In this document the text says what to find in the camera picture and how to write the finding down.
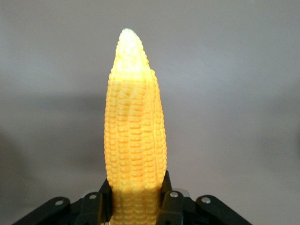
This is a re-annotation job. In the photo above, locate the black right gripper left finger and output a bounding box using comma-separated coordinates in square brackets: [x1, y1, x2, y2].
[11, 178, 113, 225]

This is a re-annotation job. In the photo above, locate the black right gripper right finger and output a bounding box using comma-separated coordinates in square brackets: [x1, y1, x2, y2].
[159, 170, 249, 225]

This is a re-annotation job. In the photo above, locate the yellow corn cob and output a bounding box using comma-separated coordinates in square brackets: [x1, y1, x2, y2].
[104, 28, 168, 225]

